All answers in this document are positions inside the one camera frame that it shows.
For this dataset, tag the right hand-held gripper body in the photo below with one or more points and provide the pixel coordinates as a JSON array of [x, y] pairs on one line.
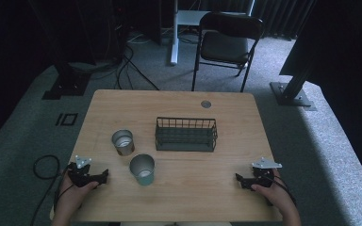
[[264, 175]]

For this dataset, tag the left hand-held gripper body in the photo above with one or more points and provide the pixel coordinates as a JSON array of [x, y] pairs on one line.
[[81, 177]]

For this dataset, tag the brown metal cup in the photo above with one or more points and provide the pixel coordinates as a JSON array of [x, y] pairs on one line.
[[123, 142]]

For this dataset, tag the person's left hand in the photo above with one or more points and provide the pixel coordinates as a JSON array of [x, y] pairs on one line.
[[72, 196]]

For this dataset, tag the person's right hand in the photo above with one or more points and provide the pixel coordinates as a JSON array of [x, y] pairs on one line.
[[275, 194]]

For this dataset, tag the black tape floor marking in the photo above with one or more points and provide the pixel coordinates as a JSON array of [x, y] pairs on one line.
[[66, 119]]

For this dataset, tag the grey round table grommet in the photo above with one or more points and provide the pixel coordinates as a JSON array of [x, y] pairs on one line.
[[205, 104]]

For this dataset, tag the black metal stand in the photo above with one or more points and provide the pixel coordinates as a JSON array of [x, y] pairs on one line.
[[295, 81], [67, 81]]

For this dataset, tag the black folding chair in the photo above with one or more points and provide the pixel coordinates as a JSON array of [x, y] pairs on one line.
[[224, 47]]

